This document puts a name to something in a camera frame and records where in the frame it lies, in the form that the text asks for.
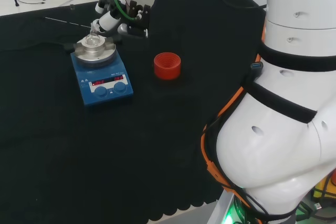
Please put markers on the yellow stop button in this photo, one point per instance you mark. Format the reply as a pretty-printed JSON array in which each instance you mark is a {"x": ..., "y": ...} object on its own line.
[{"x": 326, "y": 184}]

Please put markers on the blue usb plug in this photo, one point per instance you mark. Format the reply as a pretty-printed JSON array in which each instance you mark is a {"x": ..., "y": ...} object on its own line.
[{"x": 257, "y": 67}]

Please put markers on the black bench cloth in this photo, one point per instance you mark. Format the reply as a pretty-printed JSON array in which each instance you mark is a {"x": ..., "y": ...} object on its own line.
[{"x": 78, "y": 155}]

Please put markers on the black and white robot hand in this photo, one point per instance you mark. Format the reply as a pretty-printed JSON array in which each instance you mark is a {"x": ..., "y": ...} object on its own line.
[{"x": 136, "y": 3}]

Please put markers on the clear round-bottom glass flask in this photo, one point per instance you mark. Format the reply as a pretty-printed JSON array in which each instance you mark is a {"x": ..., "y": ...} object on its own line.
[{"x": 93, "y": 40}]

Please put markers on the heater with blue base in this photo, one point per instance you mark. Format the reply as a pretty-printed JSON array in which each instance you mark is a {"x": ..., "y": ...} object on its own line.
[{"x": 105, "y": 87}]

